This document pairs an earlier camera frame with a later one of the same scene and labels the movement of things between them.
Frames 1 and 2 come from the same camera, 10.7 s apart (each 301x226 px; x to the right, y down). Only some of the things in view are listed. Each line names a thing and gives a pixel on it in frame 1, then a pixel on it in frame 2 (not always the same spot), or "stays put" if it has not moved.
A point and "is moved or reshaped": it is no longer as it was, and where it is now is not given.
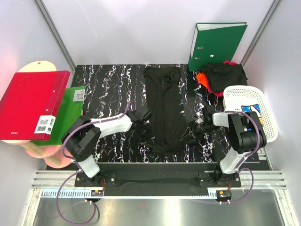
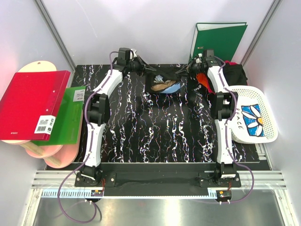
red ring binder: [29, 105] stays put
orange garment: [202, 79] stays put
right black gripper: [195, 128] -> [189, 66]
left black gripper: [146, 131] -> [140, 65]
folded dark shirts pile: [222, 75] stays put
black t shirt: [163, 87] is moved or reshaped
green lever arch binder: [215, 43] stays put
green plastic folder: [71, 108] stays put
